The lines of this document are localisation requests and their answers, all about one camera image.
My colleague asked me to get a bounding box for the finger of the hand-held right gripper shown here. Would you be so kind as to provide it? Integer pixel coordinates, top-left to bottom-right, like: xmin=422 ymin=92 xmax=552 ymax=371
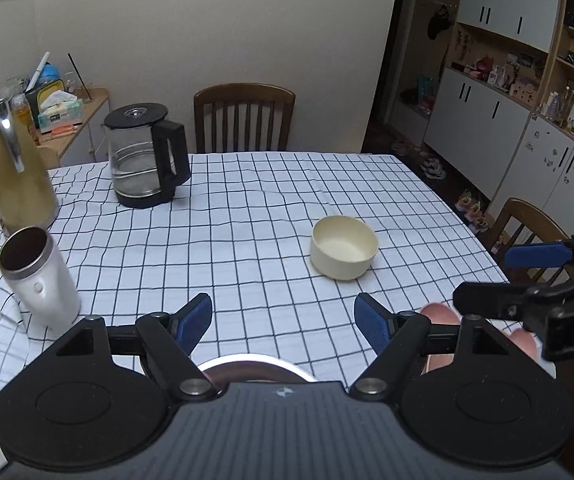
xmin=504 ymin=233 xmax=574 ymax=270
xmin=453 ymin=269 xmax=574 ymax=331

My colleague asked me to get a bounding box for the stainless steel bowl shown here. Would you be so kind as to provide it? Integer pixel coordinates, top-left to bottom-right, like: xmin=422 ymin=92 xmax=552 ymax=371
xmin=198 ymin=354 xmax=318 ymax=387

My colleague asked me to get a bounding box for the black hanging bag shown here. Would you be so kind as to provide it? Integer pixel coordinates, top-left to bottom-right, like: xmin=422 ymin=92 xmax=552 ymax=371
xmin=427 ymin=4 xmax=453 ymax=41

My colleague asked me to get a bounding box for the tissue pack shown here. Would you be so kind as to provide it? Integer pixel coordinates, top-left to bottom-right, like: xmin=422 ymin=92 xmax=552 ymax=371
xmin=37 ymin=91 xmax=84 ymax=131

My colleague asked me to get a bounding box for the white steel-rimmed tumbler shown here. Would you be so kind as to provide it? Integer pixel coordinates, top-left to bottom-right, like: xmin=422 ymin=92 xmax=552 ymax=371
xmin=0 ymin=226 xmax=82 ymax=331

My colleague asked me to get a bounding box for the gold thermos jug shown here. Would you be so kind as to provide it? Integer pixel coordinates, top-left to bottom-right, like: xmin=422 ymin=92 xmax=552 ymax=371
xmin=0 ymin=77 xmax=60 ymax=236

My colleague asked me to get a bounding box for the dark wooden chair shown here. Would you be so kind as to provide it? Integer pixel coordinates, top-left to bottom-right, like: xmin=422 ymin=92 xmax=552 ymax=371
xmin=193 ymin=83 xmax=296 ymax=155

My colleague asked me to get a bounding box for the white checked tablecloth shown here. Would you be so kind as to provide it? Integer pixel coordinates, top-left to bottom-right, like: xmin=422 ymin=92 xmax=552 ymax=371
xmin=0 ymin=151 xmax=558 ymax=446

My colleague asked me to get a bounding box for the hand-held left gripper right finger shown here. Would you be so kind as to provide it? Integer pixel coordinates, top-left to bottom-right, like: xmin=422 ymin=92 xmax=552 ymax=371
xmin=349 ymin=292 xmax=518 ymax=403

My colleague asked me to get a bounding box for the light wooden chair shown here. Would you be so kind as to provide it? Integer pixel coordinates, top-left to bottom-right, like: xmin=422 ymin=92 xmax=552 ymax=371
xmin=487 ymin=197 xmax=574 ymax=286

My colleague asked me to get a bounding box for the cream bowl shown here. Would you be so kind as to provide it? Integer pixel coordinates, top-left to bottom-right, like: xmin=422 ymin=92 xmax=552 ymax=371
xmin=310 ymin=215 xmax=379 ymax=281

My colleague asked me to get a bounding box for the white cabinet with black handles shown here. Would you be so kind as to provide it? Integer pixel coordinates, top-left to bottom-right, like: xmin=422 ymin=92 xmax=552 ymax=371
xmin=423 ymin=67 xmax=533 ymax=202

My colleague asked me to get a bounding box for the blue and yellow container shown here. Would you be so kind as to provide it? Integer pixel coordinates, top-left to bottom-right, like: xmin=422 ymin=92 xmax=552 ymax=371
xmin=26 ymin=63 xmax=66 ymax=111

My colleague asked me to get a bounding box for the pair of colourful shoes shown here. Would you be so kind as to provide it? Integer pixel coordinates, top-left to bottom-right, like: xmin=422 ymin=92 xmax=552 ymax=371
xmin=454 ymin=189 xmax=491 ymax=231

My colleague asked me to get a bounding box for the white pen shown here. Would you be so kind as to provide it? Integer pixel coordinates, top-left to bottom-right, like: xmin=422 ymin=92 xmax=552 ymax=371
xmin=27 ymin=51 xmax=50 ymax=94

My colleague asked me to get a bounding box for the pair of sneakers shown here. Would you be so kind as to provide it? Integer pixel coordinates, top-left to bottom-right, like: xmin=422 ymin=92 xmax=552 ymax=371
xmin=419 ymin=157 xmax=448 ymax=181

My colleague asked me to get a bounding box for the pink bowl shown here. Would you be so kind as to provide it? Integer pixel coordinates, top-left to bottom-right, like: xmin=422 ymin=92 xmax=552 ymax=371
xmin=418 ymin=302 xmax=540 ymax=376

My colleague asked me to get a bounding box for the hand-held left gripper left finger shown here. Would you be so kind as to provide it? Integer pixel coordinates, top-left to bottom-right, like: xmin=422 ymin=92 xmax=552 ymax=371
xmin=54 ymin=292 xmax=218 ymax=404

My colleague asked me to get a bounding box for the clear glass jar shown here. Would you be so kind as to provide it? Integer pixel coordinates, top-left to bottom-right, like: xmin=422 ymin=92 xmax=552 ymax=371
xmin=64 ymin=72 xmax=90 ymax=101

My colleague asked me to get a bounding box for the light wooden side table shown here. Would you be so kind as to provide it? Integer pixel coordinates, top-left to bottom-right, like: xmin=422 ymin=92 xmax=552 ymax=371
xmin=0 ymin=87 xmax=111 ymax=176

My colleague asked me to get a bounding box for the glass kettle with black handle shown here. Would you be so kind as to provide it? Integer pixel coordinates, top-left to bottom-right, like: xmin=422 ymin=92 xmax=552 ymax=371
xmin=103 ymin=102 xmax=191 ymax=209

